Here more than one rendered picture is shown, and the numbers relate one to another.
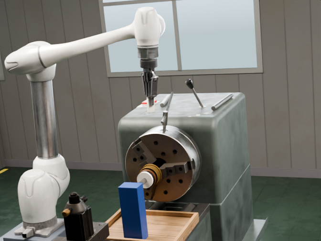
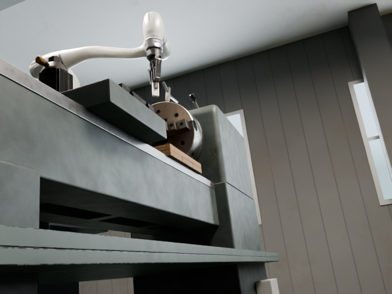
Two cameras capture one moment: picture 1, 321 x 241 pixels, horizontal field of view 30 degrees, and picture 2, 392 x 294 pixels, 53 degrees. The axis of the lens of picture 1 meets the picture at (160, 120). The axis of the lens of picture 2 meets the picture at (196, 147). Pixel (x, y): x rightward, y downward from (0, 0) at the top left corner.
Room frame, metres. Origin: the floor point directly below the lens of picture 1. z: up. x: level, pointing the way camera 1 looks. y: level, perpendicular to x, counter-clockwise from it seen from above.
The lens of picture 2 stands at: (0.88, -0.01, 0.49)
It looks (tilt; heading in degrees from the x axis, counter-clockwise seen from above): 18 degrees up; 356
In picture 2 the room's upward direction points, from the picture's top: 7 degrees counter-clockwise
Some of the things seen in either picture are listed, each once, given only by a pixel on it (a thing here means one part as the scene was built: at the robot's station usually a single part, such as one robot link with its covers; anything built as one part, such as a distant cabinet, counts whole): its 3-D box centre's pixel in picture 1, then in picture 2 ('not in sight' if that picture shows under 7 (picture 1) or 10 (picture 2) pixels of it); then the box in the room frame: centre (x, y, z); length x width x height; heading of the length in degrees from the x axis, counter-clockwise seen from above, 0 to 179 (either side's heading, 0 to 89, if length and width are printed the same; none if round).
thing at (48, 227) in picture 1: (37, 224); not in sight; (2.58, 0.61, 0.83); 0.22 x 0.18 x 0.06; 157
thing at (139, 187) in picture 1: (133, 212); not in sight; (2.19, 0.14, 1.00); 0.08 x 0.06 x 0.23; 68
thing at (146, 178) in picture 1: (139, 184); not in sight; (2.27, 0.11, 1.08); 0.13 x 0.07 x 0.07; 158
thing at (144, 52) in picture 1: (148, 51); (153, 46); (2.53, 0.02, 1.57); 0.09 x 0.09 x 0.06
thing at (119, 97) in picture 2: not in sight; (55, 135); (1.89, 0.30, 0.89); 0.53 x 0.30 x 0.06; 68
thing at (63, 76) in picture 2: (79, 223); (57, 89); (1.96, 0.32, 1.07); 0.07 x 0.07 x 0.10; 68
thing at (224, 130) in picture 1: (187, 142); (193, 164); (2.89, -0.12, 1.06); 0.59 x 0.48 x 0.39; 158
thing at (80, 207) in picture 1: (75, 205); (55, 70); (1.95, 0.32, 1.13); 0.08 x 0.08 x 0.03
